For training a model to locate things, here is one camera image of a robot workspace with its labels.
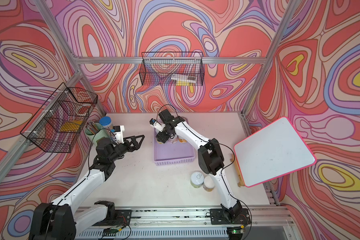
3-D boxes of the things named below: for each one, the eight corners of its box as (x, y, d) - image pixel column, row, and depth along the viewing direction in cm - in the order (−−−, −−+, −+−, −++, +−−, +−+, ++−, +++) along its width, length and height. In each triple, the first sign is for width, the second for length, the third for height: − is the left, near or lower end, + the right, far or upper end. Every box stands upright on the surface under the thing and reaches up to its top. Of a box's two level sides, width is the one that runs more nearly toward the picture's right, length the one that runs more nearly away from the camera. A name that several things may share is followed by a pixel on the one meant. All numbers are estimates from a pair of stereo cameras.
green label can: (190, 188, 85) (191, 184, 80) (190, 175, 89) (190, 171, 85) (203, 188, 85) (204, 184, 80) (202, 175, 89) (203, 171, 85)
